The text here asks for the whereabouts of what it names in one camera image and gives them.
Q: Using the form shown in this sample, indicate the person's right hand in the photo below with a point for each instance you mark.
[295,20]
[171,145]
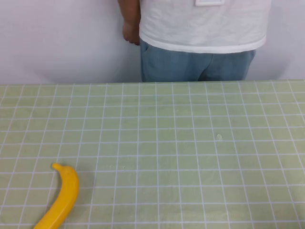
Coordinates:
[129,32]

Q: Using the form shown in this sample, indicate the yellow plastic banana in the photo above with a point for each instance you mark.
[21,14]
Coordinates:
[68,188]

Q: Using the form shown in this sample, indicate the person's right forearm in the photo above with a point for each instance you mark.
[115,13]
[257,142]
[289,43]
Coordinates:
[129,10]

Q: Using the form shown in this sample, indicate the blue jeans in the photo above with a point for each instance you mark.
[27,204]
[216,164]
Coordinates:
[171,64]

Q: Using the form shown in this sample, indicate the white t-shirt torso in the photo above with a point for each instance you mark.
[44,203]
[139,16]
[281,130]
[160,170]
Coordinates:
[202,23]

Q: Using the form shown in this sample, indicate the white badge card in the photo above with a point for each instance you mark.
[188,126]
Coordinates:
[209,2]

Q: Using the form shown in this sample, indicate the green checked tablecloth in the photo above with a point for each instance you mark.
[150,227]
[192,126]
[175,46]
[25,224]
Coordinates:
[166,148]

